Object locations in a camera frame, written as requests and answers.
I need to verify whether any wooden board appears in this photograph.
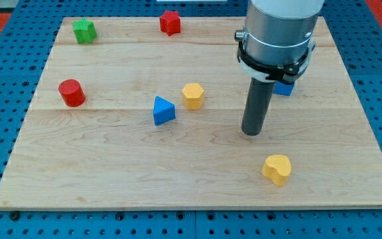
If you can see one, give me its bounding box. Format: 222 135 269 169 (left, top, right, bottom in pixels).
0 17 382 211

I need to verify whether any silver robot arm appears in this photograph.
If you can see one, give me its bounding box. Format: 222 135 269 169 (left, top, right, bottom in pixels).
235 0 324 85

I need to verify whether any blue triangle block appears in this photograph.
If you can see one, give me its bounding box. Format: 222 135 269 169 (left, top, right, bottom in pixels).
153 96 176 125

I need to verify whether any blue cube block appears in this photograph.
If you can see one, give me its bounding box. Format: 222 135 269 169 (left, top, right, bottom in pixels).
273 82 295 96

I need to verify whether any yellow hexagon block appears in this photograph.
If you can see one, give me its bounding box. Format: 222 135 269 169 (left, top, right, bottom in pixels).
181 83 204 110

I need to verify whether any green star block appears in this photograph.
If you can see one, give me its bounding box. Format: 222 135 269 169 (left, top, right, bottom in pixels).
72 19 97 44

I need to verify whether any yellow heart block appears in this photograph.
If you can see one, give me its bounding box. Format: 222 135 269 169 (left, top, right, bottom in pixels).
261 155 292 187

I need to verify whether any red cylinder block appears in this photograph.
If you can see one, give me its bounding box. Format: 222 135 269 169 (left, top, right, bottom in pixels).
58 79 86 107

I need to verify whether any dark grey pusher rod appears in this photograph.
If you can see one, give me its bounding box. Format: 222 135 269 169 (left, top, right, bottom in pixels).
241 78 276 136

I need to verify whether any red star block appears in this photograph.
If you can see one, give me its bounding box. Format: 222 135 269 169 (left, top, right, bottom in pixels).
159 10 181 36

